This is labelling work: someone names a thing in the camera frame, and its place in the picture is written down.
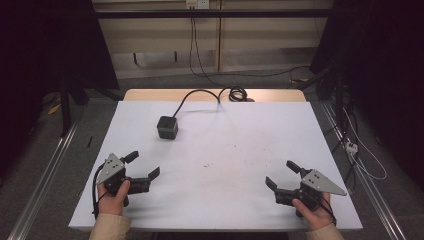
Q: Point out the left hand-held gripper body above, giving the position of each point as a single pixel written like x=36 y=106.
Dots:
x=113 y=170

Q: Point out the black curtain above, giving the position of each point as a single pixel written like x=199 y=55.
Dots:
x=40 y=60
x=383 y=66

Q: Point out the black horizontal metal bar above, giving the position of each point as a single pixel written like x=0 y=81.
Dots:
x=213 y=13

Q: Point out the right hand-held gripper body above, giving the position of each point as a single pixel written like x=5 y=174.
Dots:
x=310 y=190

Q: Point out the person's left hand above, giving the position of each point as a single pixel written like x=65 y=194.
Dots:
x=112 y=199

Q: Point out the black cube power socket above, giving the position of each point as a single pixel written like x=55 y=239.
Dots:
x=167 y=127

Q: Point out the person's right hand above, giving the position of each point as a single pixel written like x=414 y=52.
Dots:
x=315 y=215

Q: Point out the small black pen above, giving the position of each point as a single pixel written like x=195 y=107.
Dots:
x=89 y=141

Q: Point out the white wall socket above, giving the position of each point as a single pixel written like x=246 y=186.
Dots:
x=197 y=4

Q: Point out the white table cover sheet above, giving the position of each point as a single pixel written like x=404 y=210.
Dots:
x=233 y=150

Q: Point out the yellow floor tape strip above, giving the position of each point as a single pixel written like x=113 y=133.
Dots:
x=54 y=109

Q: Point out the aluminium floor rail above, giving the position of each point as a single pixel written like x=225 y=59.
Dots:
x=40 y=186
x=373 y=193

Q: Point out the white power strip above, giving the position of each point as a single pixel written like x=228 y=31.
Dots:
x=351 y=147

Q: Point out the black metal stand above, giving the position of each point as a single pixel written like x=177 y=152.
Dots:
x=65 y=110

